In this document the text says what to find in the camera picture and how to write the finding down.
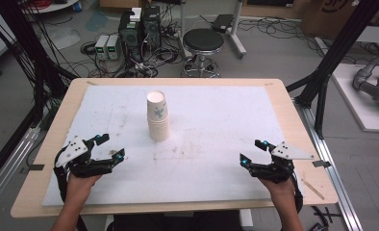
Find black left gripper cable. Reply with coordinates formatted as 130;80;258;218
52;144;70;204

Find tangle of floor cables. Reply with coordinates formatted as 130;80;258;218
65;30;186;79
238;16;327;54

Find white table leg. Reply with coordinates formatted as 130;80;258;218
240;209;255;231

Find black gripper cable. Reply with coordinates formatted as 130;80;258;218
289;169;304;215
52;144;70;204

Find flat black device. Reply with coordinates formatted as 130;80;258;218
211;13;236;34

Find thin wooden stick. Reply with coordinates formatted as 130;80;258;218
300;177;326;201

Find black round stool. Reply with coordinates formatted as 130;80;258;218
181;28;226;79

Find person's left hand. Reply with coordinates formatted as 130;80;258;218
64;172;104;206

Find aluminium rail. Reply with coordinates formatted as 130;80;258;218
0;126;41;216
296;103;366;231

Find white foam mat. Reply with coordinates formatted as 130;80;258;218
41;85;306;207

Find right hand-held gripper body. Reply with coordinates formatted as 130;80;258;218
248;141;316;185

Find person's right hand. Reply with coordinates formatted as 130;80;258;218
259;175;297;207

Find brown cardboard box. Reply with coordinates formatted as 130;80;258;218
300;0;379;40

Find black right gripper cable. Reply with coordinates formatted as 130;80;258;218
289;169;304;215

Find coiled black cable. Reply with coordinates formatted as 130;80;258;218
79;40;97;56

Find black metal frame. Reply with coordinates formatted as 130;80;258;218
0;0;78;129
286;0;379;140

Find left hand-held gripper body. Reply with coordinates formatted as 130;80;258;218
53;135;114;179

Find black computer tower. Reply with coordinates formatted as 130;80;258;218
117;11;144;63
141;5;163;50

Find white floor board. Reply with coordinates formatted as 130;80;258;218
331;62;379;134

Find stack of white paper cups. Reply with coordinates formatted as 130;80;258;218
146;90;171;142

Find person's dark clothing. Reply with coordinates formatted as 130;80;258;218
106;210;243;231

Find white round table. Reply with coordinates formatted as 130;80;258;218
21;0;80;14

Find grey power supply unit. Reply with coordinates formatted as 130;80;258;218
106;34;121;62
94;34;111;61

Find small white box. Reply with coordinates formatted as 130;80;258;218
129;7;143;23

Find white metal stand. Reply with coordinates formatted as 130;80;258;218
229;0;247;60

